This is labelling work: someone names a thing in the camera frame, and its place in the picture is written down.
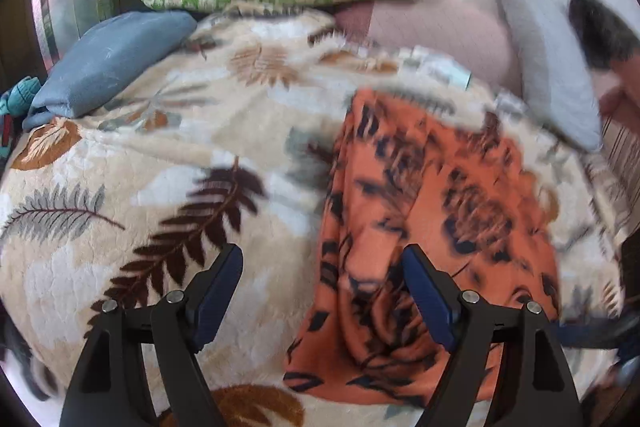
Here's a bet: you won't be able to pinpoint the grey pillow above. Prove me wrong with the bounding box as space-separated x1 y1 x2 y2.
482 0 604 154

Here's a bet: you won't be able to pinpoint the striped cloth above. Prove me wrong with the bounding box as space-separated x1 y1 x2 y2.
582 114 640 240

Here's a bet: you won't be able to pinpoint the pink bedsheet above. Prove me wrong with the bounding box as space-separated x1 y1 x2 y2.
334 0 525 88

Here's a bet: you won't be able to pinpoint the teal knitted garment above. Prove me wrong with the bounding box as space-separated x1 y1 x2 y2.
0 77 45 158

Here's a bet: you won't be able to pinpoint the blue fleece cloth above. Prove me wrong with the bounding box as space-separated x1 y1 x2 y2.
22 11 199 130

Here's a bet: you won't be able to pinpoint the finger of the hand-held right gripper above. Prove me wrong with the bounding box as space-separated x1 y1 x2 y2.
556 314 640 354

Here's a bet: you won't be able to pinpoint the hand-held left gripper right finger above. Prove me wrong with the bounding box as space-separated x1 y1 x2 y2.
401 244 583 427

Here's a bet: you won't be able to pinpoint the leaf printed fleece blanket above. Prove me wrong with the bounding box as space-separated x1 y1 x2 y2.
0 4 632 427

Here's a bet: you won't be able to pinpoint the orange floral shorts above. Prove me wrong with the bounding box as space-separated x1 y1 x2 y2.
282 88 562 408

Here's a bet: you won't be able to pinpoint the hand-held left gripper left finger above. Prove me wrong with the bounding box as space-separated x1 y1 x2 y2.
59 243 244 427

